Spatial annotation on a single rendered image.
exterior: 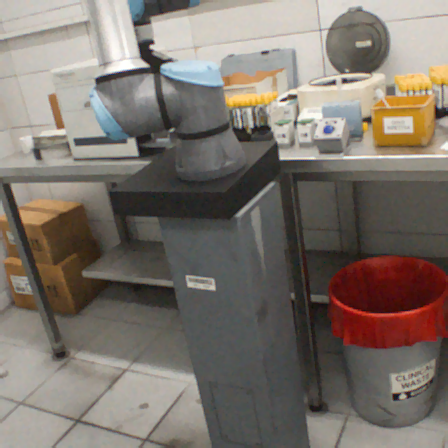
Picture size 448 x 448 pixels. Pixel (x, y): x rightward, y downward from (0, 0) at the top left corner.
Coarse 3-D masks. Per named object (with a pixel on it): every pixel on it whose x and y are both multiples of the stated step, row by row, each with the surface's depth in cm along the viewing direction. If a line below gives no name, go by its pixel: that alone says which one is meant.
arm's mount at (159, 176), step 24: (240, 144) 127; (264, 144) 123; (144, 168) 125; (168, 168) 121; (264, 168) 118; (120, 192) 114; (144, 192) 111; (168, 192) 108; (192, 192) 105; (216, 192) 102; (240, 192) 108; (144, 216) 113; (168, 216) 110; (192, 216) 107; (216, 216) 105
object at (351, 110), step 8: (328, 104) 141; (336, 104) 140; (344, 104) 139; (352, 104) 138; (360, 104) 140; (328, 112) 141; (336, 112) 141; (344, 112) 140; (352, 112) 139; (360, 112) 140; (352, 120) 140; (360, 120) 140; (352, 128) 141; (360, 128) 140; (352, 136) 141; (360, 136) 140
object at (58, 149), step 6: (48, 144) 183; (54, 144) 184; (60, 144) 185; (66, 144) 187; (36, 150) 185; (42, 150) 184; (48, 150) 184; (54, 150) 184; (60, 150) 185; (66, 150) 187; (36, 156) 186; (42, 156) 185
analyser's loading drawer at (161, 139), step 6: (156, 132) 159; (162, 132) 162; (168, 132) 156; (174, 132) 159; (150, 138) 168; (156, 138) 159; (162, 138) 162; (168, 138) 157; (174, 138) 159; (138, 144) 163; (144, 144) 162; (150, 144) 161; (156, 144) 159; (162, 144) 158; (168, 144) 157; (174, 144) 157
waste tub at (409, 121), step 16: (400, 96) 137; (416, 96) 135; (432, 96) 131; (384, 112) 128; (400, 112) 126; (416, 112) 124; (432, 112) 132; (384, 128) 129; (400, 128) 128; (416, 128) 126; (432, 128) 133; (384, 144) 131; (400, 144) 129; (416, 144) 127
